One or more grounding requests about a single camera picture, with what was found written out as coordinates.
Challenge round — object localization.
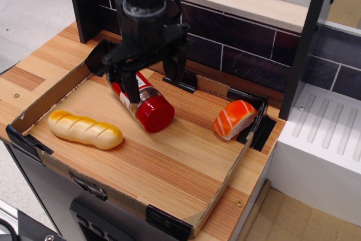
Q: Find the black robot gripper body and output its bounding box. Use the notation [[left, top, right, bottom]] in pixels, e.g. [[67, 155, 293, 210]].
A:
[[103, 0, 190, 83]]

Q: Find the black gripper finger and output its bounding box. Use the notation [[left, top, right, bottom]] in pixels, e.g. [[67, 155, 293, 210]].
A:
[[160, 42, 188, 84], [118, 70, 140, 103]]

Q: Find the basil bottle with red cap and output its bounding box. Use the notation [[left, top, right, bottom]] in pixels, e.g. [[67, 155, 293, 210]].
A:
[[107, 72, 175, 133]]

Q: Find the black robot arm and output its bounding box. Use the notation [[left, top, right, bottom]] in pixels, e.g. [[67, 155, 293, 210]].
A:
[[103, 0, 190, 103]]

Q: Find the cardboard fence with black tape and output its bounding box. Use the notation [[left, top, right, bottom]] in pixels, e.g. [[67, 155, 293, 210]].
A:
[[5, 39, 278, 240]]

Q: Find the toy bread loaf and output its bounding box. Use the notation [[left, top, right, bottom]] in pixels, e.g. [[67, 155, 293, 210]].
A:
[[47, 110, 124, 150]]

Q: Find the toy salmon nigiri sushi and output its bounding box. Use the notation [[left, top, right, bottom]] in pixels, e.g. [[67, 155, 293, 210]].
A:
[[213, 100, 258, 141]]

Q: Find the light wooden shelf board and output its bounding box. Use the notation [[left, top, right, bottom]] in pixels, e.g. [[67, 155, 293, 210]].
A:
[[182, 0, 308, 33]]

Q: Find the brass screw at right front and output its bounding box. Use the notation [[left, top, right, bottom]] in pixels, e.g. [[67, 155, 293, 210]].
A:
[[236, 200, 243, 207]]

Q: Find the white dish drainer block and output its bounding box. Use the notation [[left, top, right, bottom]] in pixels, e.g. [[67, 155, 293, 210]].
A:
[[268, 84, 360, 225]]

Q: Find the dark post of shelf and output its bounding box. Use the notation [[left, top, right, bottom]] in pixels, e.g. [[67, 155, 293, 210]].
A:
[[279, 0, 327, 120]]

